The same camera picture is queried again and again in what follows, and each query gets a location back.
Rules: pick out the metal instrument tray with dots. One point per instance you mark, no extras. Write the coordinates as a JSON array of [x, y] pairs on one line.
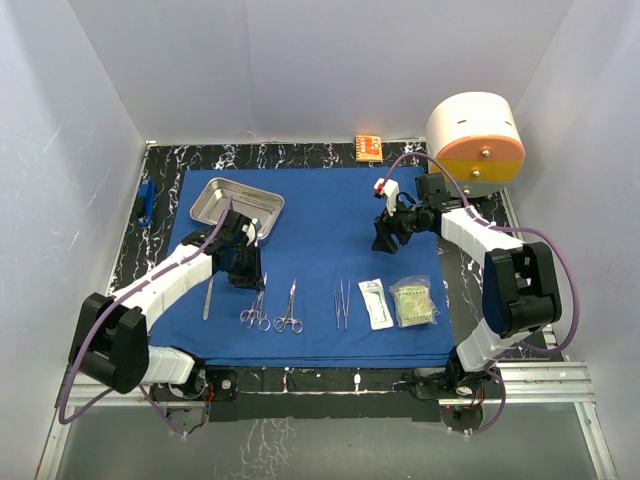
[[262, 207]]

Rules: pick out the pink cylindrical tissue phantom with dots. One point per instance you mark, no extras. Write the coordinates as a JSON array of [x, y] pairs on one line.
[[475, 137]]

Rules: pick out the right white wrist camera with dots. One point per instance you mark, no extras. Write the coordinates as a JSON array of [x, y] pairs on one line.
[[389, 191]]

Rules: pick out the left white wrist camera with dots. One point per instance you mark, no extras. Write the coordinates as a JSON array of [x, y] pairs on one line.
[[251, 230]]

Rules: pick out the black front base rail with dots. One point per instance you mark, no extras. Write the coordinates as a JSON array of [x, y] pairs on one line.
[[245, 393]]

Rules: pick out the small blue plastic clip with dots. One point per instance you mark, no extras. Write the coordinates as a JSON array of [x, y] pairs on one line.
[[144, 203]]

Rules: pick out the blue surgical drape cloth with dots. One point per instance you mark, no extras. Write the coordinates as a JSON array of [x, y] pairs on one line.
[[322, 237]]

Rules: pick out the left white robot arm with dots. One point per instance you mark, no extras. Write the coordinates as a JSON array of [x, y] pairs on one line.
[[111, 342]]

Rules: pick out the aluminium frame extrusion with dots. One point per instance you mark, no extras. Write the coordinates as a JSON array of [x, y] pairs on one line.
[[342, 425]]

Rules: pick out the white packet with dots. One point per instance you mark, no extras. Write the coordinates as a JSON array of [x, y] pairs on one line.
[[374, 298]]

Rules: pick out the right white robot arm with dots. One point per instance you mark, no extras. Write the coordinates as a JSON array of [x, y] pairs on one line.
[[520, 293]]

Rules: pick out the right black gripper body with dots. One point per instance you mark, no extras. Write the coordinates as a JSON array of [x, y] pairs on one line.
[[411, 218]]

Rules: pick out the small orange circuit board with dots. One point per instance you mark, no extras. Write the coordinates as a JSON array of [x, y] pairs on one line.
[[368, 148]]

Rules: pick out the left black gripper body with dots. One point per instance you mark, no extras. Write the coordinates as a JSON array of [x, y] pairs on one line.
[[244, 271]]

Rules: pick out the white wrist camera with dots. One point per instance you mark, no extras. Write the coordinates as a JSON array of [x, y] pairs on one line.
[[389, 191], [251, 230]]

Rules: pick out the green suture packet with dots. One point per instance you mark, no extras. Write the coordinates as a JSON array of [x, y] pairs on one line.
[[412, 301]]

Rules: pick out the steel forceps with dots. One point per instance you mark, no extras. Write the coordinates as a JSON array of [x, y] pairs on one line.
[[345, 302]]

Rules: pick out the steel ring-handle scissors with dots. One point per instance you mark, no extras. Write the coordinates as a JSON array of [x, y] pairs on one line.
[[288, 320]]

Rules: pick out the steel scalpel handle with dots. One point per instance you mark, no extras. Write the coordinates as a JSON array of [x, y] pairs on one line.
[[208, 298]]

